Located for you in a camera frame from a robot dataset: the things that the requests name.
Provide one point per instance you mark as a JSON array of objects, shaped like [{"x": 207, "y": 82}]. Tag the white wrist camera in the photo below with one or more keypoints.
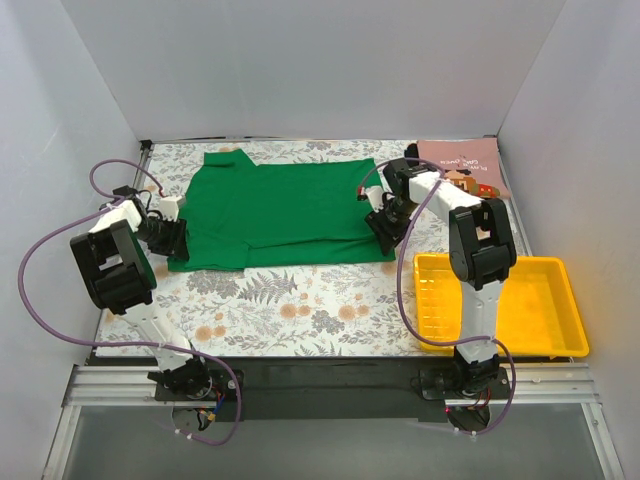
[
  {"x": 169, "y": 207},
  {"x": 373, "y": 195}
]

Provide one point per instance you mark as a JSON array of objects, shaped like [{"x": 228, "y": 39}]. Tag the yellow plastic tray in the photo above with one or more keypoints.
[{"x": 537, "y": 315}]

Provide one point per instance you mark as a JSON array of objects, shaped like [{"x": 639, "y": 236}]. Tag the pink folded t shirt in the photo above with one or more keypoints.
[{"x": 472, "y": 165}]

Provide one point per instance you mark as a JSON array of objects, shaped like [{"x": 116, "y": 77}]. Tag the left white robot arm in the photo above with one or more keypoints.
[{"x": 119, "y": 278}]

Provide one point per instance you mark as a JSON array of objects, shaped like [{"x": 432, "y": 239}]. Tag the green t shirt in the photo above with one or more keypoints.
[{"x": 242, "y": 215}]

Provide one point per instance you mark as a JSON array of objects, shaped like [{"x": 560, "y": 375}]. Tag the aluminium mounting rail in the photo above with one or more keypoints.
[{"x": 535, "y": 383}]

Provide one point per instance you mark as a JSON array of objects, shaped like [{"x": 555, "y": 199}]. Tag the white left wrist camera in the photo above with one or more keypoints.
[{"x": 169, "y": 207}]

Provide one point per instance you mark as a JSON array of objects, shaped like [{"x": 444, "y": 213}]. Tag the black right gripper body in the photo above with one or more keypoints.
[{"x": 381, "y": 230}]

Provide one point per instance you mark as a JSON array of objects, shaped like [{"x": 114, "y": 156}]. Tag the black folded t shirt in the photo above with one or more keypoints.
[{"x": 411, "y": 151}]

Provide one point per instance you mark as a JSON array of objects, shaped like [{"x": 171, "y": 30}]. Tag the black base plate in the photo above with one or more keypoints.
[{"x": 343, "y": 406}]

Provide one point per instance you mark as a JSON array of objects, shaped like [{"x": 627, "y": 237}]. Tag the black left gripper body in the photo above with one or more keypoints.
[{"x": 176, "y": 239}]

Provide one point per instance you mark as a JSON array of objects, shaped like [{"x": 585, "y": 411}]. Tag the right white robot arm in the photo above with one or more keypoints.
[{"x": 481, "y": 255}]

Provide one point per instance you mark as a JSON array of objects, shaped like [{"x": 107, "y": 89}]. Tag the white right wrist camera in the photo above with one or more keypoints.
[{"x": 373, "y": 195}]

